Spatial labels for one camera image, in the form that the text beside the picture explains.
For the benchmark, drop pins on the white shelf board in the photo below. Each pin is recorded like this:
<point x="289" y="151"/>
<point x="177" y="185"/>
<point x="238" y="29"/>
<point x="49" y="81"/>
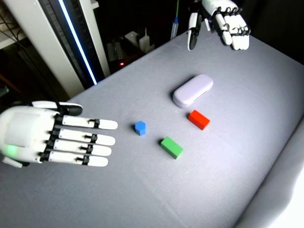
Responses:
<point x="9" y="40"/>

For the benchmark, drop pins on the grey tablecloth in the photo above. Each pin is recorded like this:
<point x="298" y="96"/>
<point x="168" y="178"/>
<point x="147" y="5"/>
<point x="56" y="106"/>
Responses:
<point x="147" y="187"/>

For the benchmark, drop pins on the small white box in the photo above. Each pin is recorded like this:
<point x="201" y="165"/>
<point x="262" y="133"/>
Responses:
<point x="131" y="38"/>

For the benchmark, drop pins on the white column with blue light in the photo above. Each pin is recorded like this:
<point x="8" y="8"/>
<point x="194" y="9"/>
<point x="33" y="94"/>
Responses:
<point x="42" y="35"/>

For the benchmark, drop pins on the blue hexagonal block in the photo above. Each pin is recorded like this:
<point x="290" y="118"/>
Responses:
<point x="140" y="127"/>

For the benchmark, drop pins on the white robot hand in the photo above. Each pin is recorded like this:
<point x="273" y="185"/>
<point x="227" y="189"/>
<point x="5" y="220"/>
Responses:
<point x="26" y="133"/>
<point x="234" y="26"/>

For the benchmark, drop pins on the white plastic bottle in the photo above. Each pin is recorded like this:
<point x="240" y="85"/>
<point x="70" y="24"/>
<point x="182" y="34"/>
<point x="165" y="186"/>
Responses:
<point x="145" y="42"/>

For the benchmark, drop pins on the lavender glasses case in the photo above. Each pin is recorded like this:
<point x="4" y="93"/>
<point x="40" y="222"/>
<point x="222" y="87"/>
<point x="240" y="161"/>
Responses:
<point x="192" y="91"/>

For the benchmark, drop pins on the red rectangular block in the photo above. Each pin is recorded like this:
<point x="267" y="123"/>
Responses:
<point x="198" y="119"/>

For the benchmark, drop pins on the green rectangular block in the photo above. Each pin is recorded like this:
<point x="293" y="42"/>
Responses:
<point x="171" y="147"/>

